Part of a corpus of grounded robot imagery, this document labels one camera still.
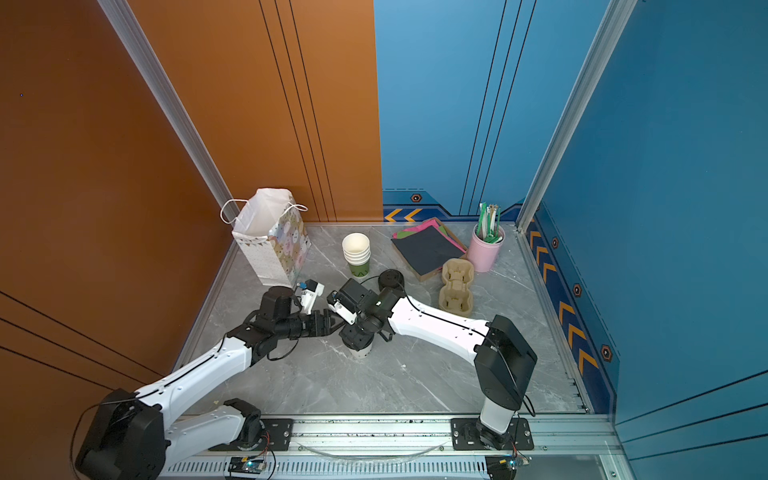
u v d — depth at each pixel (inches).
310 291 29.7
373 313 22.0
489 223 37.8
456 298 37.3
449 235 44.1
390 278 39.1
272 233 33.2
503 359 16.5
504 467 27.6
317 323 27.9
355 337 27.7
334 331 29.0
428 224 45.7
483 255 39.8
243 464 27.9
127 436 16.9
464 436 28.5
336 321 30.8
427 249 41.8
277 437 29.1
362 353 33.2
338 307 28.5
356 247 38.0
